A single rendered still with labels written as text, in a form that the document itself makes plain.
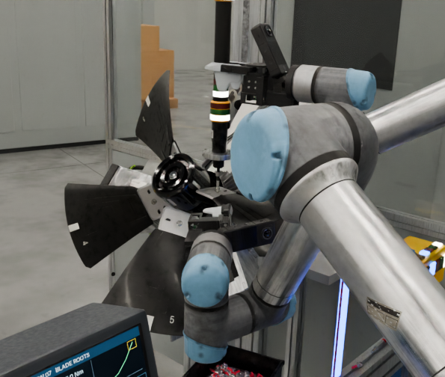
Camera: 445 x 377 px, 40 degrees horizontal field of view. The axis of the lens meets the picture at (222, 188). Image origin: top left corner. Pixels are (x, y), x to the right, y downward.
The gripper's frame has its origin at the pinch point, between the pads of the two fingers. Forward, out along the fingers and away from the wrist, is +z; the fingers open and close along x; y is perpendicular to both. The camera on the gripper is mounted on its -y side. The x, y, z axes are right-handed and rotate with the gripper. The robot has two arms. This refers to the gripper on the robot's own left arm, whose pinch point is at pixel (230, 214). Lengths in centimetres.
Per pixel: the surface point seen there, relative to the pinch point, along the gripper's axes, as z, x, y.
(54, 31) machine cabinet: 524, -30, 216
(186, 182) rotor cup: 9.4, -4.7, 10.4
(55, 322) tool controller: -58, -7, 17
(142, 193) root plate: 19.3, 0.2, 23.1
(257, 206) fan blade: 4.2, -0.2, -5.6
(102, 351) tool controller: -64, -6, 10
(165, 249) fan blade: 5.1, 9.5, 15.9
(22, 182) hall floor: 394, 96, 220
